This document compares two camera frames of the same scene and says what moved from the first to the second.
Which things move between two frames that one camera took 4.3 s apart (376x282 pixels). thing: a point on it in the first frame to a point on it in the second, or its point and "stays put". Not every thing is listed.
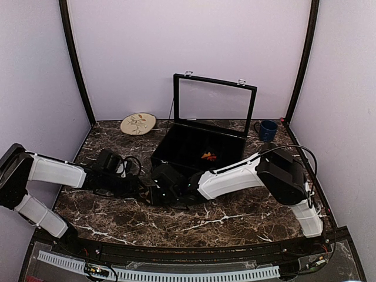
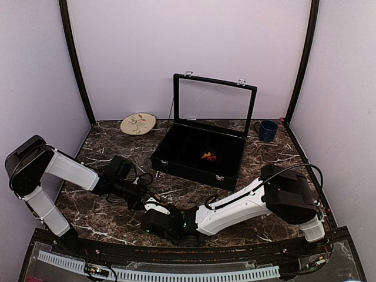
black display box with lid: [212, 118] stays put
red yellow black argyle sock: [209, 156] stays put
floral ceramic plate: [138, 124] stays put
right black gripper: [154, 198] to [173, 209]
